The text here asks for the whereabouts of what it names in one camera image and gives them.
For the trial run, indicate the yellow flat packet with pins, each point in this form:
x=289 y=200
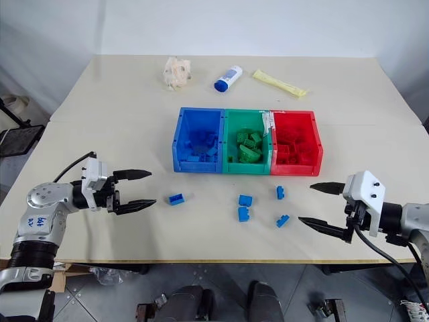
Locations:
x=278 y=83

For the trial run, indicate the brown cardboard piece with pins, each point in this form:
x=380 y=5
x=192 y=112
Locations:
x=60 y=278

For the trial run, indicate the black mesh stand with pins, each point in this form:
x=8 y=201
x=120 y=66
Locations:
x=18 y=139

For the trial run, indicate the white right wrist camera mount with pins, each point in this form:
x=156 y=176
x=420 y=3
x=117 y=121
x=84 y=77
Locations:
x=367 y=191

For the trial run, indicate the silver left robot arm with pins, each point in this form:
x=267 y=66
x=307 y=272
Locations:
x=43 y=198

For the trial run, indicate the white tape strip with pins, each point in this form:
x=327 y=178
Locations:
x=267 y=123

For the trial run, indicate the blue plastic bin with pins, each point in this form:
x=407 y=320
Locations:
x=182 y=141

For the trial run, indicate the white round object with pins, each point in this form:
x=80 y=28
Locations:
x=15 y=102

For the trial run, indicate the blue toy brick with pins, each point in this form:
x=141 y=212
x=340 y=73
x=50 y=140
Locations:
x=212 y=151
x=244 y=214
x=283 y=221
x=176 y=199
x=192 y=158
x=246 y=200
x=281 y=192

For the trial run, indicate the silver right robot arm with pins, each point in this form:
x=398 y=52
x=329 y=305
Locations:
x=415 y=218

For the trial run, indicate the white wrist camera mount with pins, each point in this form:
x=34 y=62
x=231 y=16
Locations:
x=367 y=191
x=94 y=177

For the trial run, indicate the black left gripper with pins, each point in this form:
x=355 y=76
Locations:
x=112 y=198

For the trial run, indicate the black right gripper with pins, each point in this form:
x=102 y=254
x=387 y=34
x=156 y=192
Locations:
x=357 y=214

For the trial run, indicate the green plastic bin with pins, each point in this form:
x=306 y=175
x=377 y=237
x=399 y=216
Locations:
x=231 y=141

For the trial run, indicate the green half-round toy block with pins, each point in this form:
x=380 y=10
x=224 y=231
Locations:
x=249 y=153

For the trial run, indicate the red plastic bin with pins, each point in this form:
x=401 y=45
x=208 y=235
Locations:
x=315 y=141

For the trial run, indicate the white tube with blue cap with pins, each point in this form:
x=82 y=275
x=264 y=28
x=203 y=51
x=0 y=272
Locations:
x=228 y=78

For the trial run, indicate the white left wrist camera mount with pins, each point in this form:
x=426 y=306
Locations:
x=94 y=177

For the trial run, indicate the clear crumpled plastic bag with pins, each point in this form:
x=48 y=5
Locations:
x=107 y=275

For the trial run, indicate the green toy brick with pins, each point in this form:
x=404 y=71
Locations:
x=242 y=137
x=254 y=137

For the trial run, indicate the dark rounded shape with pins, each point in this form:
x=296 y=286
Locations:
x=191 y=303
x=266 y=302

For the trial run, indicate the black table frame bar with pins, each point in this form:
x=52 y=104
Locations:
x=355 y=270

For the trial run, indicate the crumpled cream plastic wrapper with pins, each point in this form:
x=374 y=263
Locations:
x=176 y=73

